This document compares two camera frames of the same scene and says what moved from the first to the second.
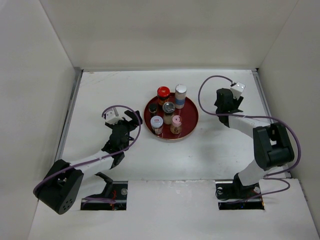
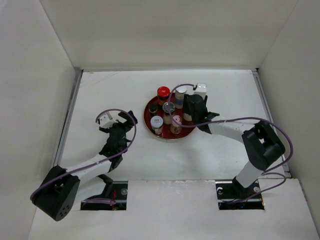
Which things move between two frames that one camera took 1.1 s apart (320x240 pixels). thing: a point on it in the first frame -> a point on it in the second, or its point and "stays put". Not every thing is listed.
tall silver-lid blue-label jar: (180, 92) stays put
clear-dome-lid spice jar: (168, 108) stays put
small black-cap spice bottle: (152, 108) stays put
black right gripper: (237, 103) -> (186, 109)
